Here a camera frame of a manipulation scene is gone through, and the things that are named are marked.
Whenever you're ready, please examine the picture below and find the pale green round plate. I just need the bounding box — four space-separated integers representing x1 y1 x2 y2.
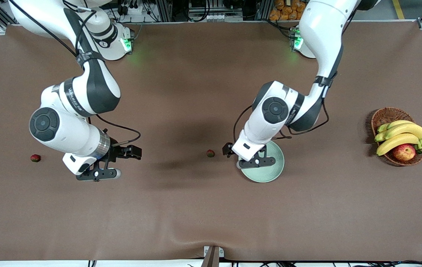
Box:
239 140 285 183

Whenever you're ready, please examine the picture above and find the brown table cloth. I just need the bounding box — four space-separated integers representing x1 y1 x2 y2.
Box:
0 21 422 262

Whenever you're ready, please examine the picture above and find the brown wooden bar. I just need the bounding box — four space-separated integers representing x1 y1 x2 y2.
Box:
201 246 220 267

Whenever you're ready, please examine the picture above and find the brown wicker basket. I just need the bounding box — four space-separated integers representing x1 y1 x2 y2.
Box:
370 107 422 166

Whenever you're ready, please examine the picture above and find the red yellow apple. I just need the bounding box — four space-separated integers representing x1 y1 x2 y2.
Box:
392 144 416 162

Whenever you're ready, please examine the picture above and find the orange bread rolls pile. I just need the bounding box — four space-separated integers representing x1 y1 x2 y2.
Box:
269 0 310 21

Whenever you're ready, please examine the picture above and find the white terminal block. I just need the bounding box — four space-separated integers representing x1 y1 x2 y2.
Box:
205 13 243 22

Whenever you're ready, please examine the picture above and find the white power strip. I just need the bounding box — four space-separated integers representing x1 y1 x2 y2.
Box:
116 3 145 16

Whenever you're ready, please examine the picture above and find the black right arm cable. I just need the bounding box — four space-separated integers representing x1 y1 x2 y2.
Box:
9 0 142 146

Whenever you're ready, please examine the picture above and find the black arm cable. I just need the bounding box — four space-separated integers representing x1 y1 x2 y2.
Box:
233 74 330 145
9 0 142 146

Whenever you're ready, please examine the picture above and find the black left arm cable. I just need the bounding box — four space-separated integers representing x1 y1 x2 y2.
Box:
233 74 330 145

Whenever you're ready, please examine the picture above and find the aluminium frame post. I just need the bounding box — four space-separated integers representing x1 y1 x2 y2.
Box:
256 0 271 21
158 0 172 22

